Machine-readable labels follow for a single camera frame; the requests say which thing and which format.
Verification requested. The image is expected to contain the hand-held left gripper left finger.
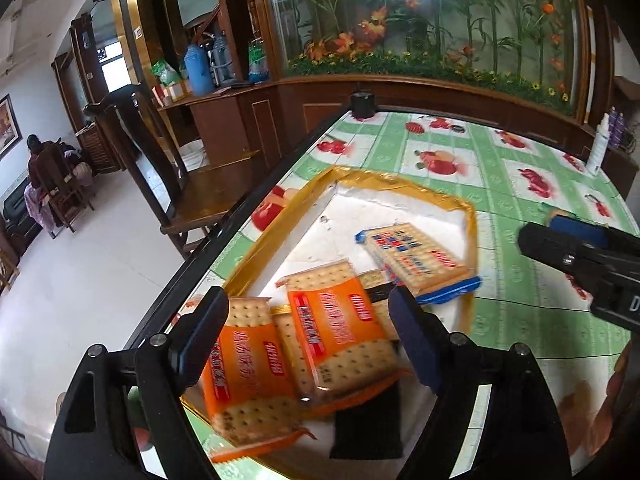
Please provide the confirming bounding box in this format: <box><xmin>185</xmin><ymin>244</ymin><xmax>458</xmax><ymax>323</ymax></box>
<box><xmin>45</xmin><ymin>286</ymin><xmax>231</xmax><ymax>480</ymax></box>

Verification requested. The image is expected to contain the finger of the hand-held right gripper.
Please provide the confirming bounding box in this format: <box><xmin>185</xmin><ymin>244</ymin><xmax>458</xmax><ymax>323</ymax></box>
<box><xmin>547</xmin><ymin>210</ymin><xmax>640</xmax><ymax>245</ymax></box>
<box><xmin>517</xmin><ymin>222</ymin><xmax>621</xmax><ymax>286</ymax></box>

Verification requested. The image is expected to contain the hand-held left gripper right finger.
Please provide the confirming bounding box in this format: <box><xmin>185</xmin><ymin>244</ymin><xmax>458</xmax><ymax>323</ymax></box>
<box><xmin>389</xmin><ymin>285</ymin><xmax>572</xmax><ymax>480</ymax></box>

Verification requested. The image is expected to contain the orange cracker packet red stripe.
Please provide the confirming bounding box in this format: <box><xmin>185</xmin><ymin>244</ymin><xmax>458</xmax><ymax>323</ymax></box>
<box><xmin>200</xmin><ymin>297</ymin><xmax>311</xmax><ymax>463</ymax></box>
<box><xmin>277</xmin><ymin>260</ymin><xmax>401</xmax><ymax>403</ymax></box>

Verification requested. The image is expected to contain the round cracker packet black label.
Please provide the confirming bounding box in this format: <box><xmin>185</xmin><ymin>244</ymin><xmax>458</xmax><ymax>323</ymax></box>
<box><xmin>357</xmin><ymin>270</ymin><xmax>401</xmax><ymax>311</ymax></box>

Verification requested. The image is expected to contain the blue edged cracker packet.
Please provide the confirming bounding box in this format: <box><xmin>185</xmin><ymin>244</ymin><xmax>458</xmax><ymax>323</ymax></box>
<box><xmin>355</xmin><ymin>222</ymin><xmax>482</xmax><ymax>306</ymax></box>

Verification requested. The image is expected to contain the dark green snack packet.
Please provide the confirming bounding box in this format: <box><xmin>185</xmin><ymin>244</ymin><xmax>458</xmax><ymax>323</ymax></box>
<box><xmin>330</xmin><ymin>382</ymin><xmax>406</xmax><ymax>461</ymax></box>

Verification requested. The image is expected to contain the yellow rimmed white box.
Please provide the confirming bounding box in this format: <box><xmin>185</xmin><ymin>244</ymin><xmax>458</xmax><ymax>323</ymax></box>
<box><xmin>182</xmin><ymin>165</ymin><xmax>478</xmax><ymax>466</ymax></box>

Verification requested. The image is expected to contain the person's right hand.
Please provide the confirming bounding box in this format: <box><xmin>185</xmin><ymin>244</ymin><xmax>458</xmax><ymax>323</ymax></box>
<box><xmin>605</xmin><ymin>340</ymin><xmax>640</xmax><ymax>441</ymax></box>

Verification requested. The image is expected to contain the green fruit print tablecloth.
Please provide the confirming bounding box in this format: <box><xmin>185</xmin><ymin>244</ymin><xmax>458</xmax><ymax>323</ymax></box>
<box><xmin>125</xmin><ymin>105</ymin><xmax>640</xmax><ymax>480</ymax></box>

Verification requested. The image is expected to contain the white spray bottle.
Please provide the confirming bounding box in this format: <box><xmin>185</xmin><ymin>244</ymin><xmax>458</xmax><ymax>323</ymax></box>
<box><xmin>586</xmin><ymin>112</ymin><xmax>612</xmax><ymax>177</ymax></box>

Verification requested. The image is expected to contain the dark wooden chair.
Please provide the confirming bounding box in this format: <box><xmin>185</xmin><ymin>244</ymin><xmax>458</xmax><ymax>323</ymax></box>
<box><xmin>82</xmin><ymin>85</ymin><xmax>261</xmax><ymax>258</ymax></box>
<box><xmin>30</xmin><ymin>142</ymin><xmax>96</xmax><ymax>235</ymax></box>

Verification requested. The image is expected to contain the small black holder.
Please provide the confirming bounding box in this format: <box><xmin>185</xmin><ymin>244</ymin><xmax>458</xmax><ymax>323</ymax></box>
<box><xmin>350</xmin><ymin>91</ymin><xmax>377</xmax><ymax>120</ymax></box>

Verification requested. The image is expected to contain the brown wooden cabinet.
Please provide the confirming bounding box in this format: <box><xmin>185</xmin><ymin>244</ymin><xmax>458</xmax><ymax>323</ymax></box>
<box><xmin>157</xmin><ymin>82</ymin><xmax>281</xmax><ymax>168</ymax></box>

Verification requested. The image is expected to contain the glass panel with artificial flowers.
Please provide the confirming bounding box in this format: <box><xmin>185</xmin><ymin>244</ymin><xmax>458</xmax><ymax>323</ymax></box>
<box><xmin>265</xmin><ymin>0</ymin><xmax>583</xmax><ymax>116</ymax></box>

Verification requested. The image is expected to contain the green white bag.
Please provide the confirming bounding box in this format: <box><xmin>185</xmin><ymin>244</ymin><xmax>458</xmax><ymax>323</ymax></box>
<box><xmin>151</xmin><ymin>60</ymin><xmax>181</xmax><ymax>86</ymax></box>

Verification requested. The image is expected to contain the blue thermos jug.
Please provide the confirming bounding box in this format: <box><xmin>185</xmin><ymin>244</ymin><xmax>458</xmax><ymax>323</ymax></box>
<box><xmin>184</xmin><ymin>44</ymin><xmax>213</xmax><ymax>96</ymax></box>

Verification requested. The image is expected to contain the large clear water bottle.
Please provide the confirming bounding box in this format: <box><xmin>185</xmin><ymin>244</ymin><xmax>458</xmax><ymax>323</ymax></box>
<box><xmin>210</xmin><ymin>32</ymin><xmax>236</xmax><ymax>86</ymax></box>

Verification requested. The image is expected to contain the green label plastic bottle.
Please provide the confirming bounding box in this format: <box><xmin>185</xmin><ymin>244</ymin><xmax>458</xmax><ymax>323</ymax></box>
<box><xmin>248</xmin><ymin>37</ymin><xmax>268</xmax><ymax>83</ymax></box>

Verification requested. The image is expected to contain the framed wall painting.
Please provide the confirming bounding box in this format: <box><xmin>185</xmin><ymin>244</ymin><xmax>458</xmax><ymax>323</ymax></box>
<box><xmin>0</xmin><ymin>94</ymin><xmax>23</xmax><ymax>161</ymax></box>

